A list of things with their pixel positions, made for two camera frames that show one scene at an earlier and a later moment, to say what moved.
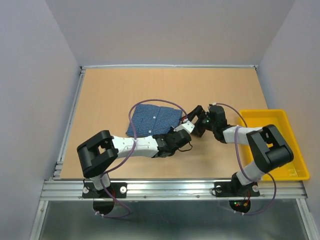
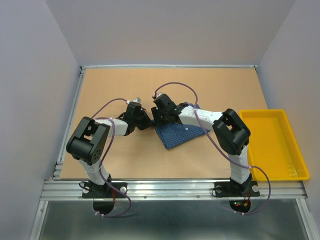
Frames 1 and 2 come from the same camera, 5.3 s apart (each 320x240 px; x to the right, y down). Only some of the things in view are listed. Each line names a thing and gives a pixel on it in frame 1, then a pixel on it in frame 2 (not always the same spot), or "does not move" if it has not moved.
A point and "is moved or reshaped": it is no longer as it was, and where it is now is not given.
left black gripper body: (167, 134) to (137, 120)
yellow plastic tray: (297, 169) does not move
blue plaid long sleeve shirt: (150, 120) is moved or reshaped
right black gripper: (197, 131) to (155, 111)
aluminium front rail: (174, 190) does not move
